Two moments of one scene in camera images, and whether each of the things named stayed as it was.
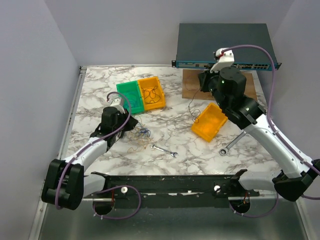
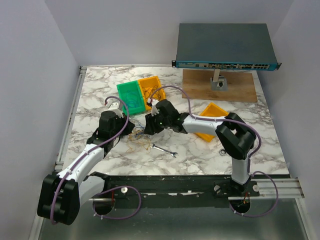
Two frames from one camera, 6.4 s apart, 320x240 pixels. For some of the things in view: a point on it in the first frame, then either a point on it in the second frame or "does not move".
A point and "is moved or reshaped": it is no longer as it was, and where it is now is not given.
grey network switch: x=197 y=43 does not move
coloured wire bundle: x=139 y=137 is moved or reshaped
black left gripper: x=131 y=125 does not move
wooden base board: x=191 y=88 does not move
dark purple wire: x=152 y=93 does not move
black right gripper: x=203 y=77 -> x=150 y=128
